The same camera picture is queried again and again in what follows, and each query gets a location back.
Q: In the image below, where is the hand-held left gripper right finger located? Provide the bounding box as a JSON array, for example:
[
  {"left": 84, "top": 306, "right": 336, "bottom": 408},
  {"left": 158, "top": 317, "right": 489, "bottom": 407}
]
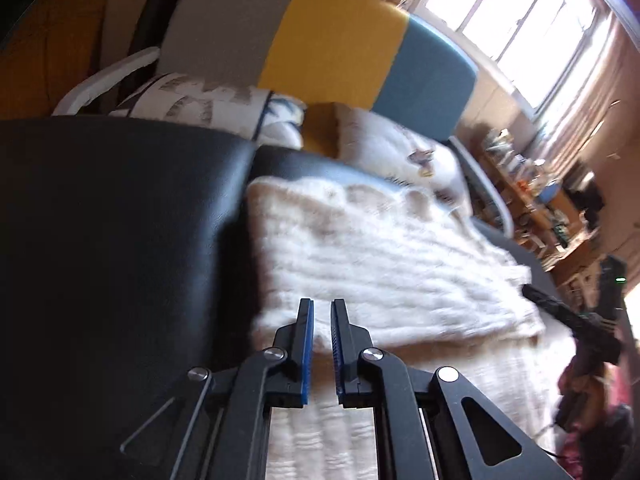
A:
[{"left": 330, "top": 298, "right": 576, "bottom": 480}]

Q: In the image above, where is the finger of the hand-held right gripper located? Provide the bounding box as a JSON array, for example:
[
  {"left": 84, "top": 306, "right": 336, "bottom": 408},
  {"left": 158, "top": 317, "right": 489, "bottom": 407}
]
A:
[{"left": 520, "top": 284, "right": 586, "bottom": 332}]

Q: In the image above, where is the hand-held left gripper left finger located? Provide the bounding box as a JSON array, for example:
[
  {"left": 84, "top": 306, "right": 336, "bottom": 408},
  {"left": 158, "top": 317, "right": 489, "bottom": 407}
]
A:
[{"left": 120, "top": 297, "right": 315, "bottom": 480}]

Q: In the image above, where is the cream knitted sweater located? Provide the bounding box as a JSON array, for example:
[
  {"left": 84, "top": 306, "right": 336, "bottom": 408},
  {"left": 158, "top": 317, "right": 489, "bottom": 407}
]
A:
[{"left": 245, "top": 175, "right": 581, "bottom": 480}]

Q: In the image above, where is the person's right hand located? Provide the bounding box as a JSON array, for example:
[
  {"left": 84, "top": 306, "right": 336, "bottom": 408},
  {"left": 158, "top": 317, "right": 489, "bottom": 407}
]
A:
[{"left": 561, "top": 359, "right": 618, "bottom": 407}]

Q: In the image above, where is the wooden side desk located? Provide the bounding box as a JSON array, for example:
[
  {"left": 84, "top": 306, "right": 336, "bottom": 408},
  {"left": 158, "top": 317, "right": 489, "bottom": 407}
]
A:
[{"left": 475, "top": 130, "right": 601, "bottom": 271}]

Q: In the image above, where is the deer print cushion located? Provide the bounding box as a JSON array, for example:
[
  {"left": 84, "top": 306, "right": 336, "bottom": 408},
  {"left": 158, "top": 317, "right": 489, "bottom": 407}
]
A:
[{"left": 335, "top": 105, "right": 473, "bottom": 216}]

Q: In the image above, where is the triangle print cushion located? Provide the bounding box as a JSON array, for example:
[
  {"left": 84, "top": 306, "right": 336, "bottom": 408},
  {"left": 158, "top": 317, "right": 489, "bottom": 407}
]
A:
[{"left": 107, "top": 72, "right": 307, "bottom": 148}]

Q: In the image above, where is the barred window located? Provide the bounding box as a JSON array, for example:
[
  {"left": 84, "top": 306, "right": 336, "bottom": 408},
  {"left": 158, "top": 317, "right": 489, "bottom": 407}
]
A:
[{"left": 420, "top": 0, "right": 616, "bottom": 116}]

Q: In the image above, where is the grey yellow blue sofa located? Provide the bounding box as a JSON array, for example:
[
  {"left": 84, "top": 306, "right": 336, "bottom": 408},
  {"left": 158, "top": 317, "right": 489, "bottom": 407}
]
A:
[{"left": 52, "top": 0, "right": 516, "bottom": 236}]

